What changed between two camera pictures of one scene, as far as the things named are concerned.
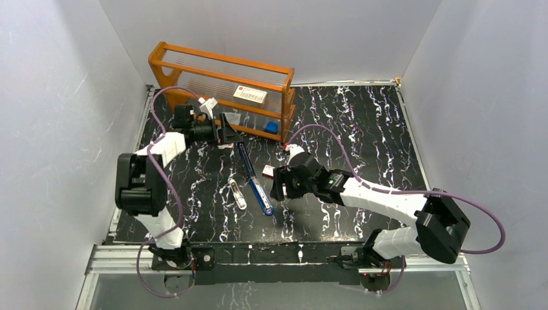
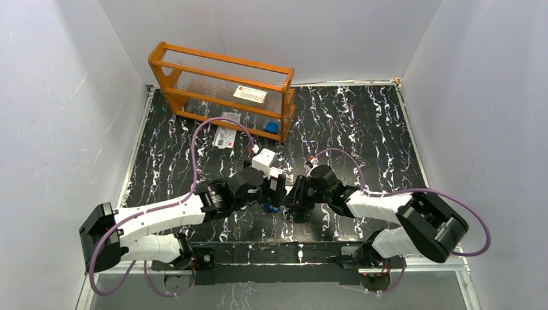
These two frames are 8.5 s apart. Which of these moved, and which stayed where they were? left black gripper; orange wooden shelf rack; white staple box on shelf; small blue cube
Moved: left black gripper
Stayed: small blue cube; white staple box on shelf; orange wooden shelf rack
